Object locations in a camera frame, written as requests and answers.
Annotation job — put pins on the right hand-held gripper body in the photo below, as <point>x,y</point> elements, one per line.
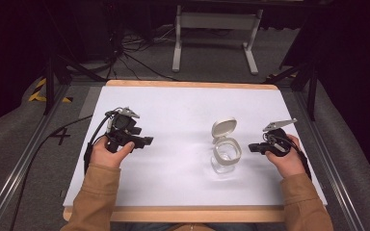
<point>277,141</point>

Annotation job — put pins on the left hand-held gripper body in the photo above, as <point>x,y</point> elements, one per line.
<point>121,123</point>

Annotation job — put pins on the clear jar with white lid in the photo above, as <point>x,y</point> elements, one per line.
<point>226,150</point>

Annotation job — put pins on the person's right hand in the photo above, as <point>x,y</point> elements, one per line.
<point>286,163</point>

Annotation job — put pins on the person's left hand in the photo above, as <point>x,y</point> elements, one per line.
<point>106,156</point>

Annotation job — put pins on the white table mat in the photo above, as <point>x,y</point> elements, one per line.
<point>179,173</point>

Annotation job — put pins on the black tripod stand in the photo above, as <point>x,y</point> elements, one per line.
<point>49,83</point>
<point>311,89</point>

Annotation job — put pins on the yellow black floor tape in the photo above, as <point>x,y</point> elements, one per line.
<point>40,94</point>

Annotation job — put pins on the white metal stand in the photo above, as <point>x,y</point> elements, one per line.
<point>216,22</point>

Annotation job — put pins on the aluminium floor rail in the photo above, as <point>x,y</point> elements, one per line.
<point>16,173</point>
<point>330,160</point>

